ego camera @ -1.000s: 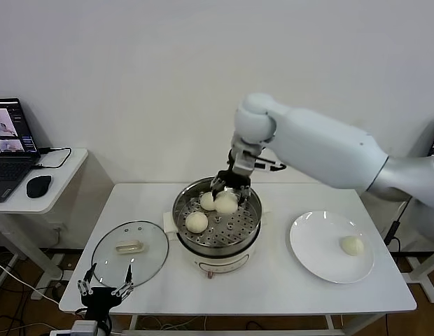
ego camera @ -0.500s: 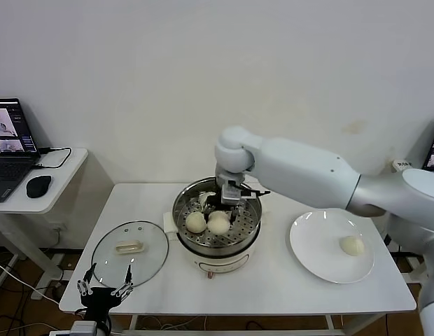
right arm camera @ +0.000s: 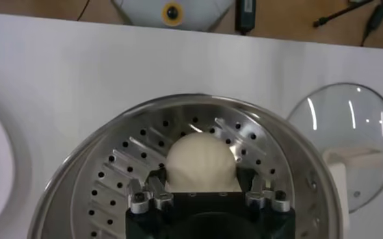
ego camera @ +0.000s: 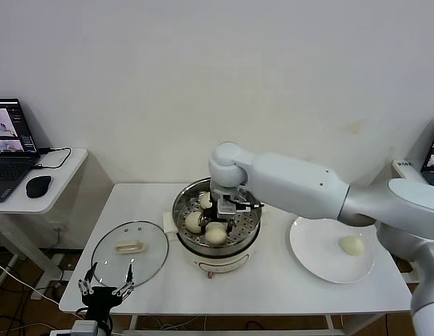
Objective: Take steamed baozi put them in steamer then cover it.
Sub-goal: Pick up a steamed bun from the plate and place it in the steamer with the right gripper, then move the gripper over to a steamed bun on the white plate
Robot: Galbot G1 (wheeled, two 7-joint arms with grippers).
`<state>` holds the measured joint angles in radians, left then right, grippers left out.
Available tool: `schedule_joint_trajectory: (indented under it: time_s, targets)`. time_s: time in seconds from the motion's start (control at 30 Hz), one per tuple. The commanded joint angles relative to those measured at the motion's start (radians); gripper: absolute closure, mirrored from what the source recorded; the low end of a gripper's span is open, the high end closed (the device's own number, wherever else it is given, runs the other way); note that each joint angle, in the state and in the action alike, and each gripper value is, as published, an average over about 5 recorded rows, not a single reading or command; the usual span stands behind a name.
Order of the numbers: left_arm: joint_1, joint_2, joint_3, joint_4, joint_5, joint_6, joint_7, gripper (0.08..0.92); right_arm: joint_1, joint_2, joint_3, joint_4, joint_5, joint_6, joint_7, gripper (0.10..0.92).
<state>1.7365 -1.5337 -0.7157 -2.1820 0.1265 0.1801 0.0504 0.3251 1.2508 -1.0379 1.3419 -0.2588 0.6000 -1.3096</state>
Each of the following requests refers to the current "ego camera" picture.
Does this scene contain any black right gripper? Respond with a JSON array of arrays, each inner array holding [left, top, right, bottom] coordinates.
[[197, 188, 239, 235]]

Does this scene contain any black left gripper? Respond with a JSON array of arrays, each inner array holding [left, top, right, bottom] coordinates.
[[78, 262, 136, 322]]

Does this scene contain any white steamed baozi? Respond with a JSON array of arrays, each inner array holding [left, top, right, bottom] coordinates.
[[339, 234, 365, 256], [204, 222, 228, 246], [198, 191, 214, 210], [185, 211, 204, 235]]

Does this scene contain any glass lid with cream handle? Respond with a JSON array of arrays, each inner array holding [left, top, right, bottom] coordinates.
[[91, 220, 169, 290]]

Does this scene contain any stainless steel steamer pot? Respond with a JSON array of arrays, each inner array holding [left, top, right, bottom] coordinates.
[[163, 177, 273, 248]]

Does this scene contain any cream electric cooker base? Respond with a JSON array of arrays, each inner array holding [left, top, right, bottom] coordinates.
[[169, 223, 263, 280]]

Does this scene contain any white round plate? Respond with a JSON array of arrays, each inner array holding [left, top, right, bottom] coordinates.
[[289, 215, 375, 284]]

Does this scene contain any black computer mouse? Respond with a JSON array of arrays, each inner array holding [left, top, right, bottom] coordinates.
[[26, 175, 53, 199]]

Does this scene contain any white side table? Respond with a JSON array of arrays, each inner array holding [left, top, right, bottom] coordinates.
[[0, 148, 89, 302], [391, 159, 434, 291]]

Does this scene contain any open black laptop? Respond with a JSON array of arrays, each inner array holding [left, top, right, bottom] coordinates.
[[0, 97, 42, 204], [420, 120, 434, 183]]

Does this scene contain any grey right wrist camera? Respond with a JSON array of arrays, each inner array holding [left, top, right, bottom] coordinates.
[[216, 195, 239, 217]]

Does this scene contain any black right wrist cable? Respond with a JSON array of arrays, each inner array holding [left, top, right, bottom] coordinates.
[[223, 195, 266, 213]]

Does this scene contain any white table leg frame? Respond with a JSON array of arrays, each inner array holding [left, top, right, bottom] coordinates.
[[111, 314, 389, 336]]

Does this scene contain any black laptop charger cable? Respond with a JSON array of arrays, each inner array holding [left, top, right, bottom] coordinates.
[[30, 146, 73, 172]]

